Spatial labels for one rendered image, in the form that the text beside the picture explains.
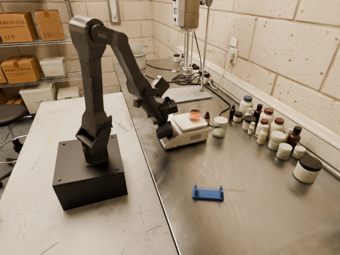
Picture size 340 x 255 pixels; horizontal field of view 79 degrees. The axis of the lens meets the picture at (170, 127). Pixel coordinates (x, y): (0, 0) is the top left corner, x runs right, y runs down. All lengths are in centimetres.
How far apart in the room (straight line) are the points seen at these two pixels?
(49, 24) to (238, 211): 262
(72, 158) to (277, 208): 65
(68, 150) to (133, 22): 264
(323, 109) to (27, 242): 107
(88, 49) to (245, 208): 61
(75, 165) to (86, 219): 16
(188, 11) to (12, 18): 212
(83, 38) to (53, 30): 233
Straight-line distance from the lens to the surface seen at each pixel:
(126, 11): 318
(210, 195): 70
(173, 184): 73
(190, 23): 118
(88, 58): 54
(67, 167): 69
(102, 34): 52
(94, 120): 59
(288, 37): 109
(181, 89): 138
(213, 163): 82
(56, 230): 71
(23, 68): 294
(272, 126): 98
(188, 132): 85
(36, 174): 90
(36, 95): 306
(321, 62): 99
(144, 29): 325
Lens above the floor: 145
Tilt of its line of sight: 33 degrees down
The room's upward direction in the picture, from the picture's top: straight up
